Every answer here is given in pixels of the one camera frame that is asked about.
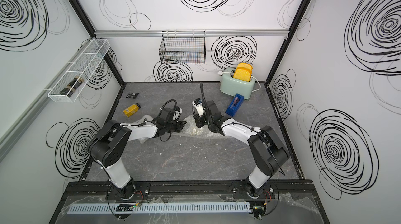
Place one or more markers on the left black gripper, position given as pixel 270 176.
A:
pixel 180 124

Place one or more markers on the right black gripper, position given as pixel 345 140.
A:
pixel 198 119

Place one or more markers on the bubble wrap sheet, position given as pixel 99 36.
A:
pixel 191 130
pixel 142 130

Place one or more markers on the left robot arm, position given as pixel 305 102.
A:
pixel 108 145

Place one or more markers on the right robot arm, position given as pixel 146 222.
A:
pixel 267 149

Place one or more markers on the blue tape dispenser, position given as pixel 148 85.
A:
pixel 234 106

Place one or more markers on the mint green toaster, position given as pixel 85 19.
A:
pixel 231 86

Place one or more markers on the yellow bottle black cap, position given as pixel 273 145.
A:
pixel 128 112

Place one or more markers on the small black clip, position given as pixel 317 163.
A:
pixel 132 95

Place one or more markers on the front yellow sponge toast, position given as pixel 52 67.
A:
pixel 243 74

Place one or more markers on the yellow sponge toast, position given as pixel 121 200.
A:
pixel 243 74
pixel 246 66

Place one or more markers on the rear yellow sponge toast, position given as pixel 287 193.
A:
pixel 246 66

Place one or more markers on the dark bottle in shelf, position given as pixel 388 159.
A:
pixel 72 86

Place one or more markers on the black wire wall basket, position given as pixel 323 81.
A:
pixel 183 46

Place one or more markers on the white slotted cable duct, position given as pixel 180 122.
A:
pixel 159 208

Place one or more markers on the white wire wall shelf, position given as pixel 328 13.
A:
pixel 89 64

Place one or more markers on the black front mounting rail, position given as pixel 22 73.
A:
pixel 189 187

